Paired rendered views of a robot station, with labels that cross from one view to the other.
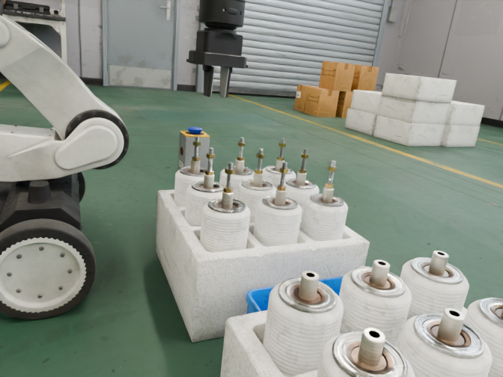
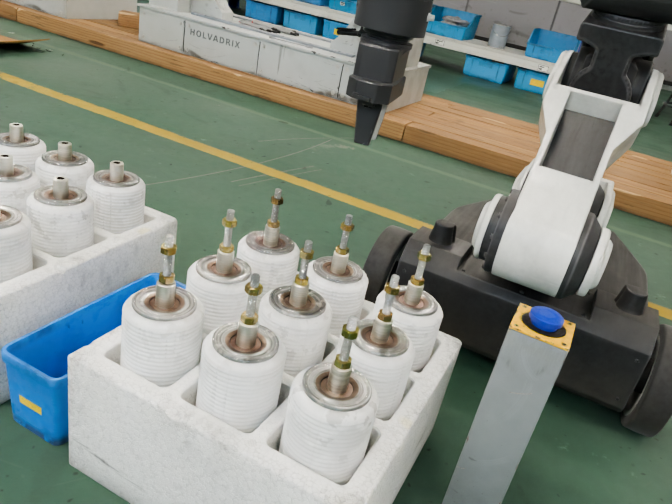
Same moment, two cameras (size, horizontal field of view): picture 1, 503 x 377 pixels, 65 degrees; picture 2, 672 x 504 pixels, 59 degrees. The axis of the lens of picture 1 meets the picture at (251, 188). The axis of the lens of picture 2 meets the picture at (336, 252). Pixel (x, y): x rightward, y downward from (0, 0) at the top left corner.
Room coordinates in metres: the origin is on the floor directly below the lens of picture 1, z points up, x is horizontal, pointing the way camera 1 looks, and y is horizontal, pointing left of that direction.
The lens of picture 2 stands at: (1.39, -0.44, 0.65)
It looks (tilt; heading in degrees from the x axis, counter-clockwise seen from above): 26 degrees down; 137
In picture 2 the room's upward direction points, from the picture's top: 12 degrees clockwise
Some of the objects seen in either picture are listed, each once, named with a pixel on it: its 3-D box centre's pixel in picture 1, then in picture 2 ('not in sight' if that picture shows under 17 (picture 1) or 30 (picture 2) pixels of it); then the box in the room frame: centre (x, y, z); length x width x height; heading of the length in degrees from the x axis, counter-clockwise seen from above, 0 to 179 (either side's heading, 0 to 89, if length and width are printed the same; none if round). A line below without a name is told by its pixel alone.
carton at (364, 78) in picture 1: (360, 78); not in sight; (4.91, -1.15, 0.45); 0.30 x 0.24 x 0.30; 23
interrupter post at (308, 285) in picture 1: (308, 286); (116, 171); (0.44, -0.09, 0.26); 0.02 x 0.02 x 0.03
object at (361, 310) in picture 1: (365, 335); (61, 247); (0.50, -0.19, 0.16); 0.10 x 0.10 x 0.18
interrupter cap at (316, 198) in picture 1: (326, 200); (164, 303); (0.83, -0.17, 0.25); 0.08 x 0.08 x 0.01
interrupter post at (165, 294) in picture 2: (327, 194); (165, 294); (0.83, -0.17, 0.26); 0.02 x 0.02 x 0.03
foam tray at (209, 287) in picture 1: (250, 247); (279, 397); (0.89, -0.01, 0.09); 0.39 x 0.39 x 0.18; 25
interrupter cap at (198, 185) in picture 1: (208, 186); (337, 270); (0.84, 0.10, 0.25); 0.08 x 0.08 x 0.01
